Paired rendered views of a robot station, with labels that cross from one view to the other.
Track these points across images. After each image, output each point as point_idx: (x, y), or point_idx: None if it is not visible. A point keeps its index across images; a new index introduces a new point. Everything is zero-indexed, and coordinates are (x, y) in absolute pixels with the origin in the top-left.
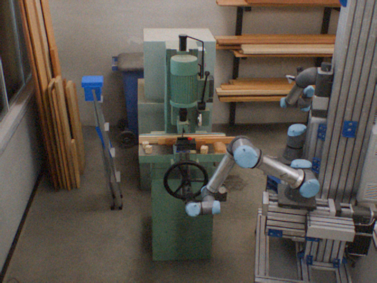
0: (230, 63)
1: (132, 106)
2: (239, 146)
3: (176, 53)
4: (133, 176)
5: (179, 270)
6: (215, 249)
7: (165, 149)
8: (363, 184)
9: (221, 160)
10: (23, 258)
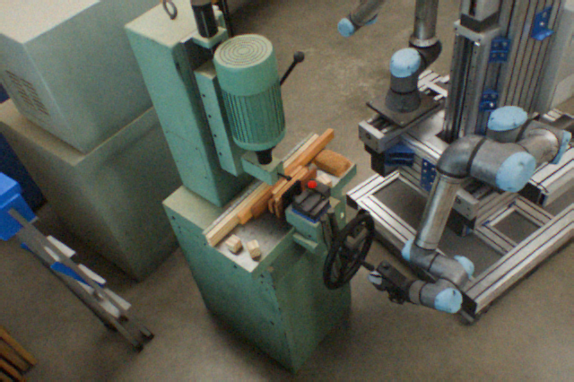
0: None
1: None
2: (505, 163)
3: (194, 45)
4: (100, 268)
5: (340, 355)
6: None
7: (269, 226)
8: (552, 90)
9: (349, 179)
10: None
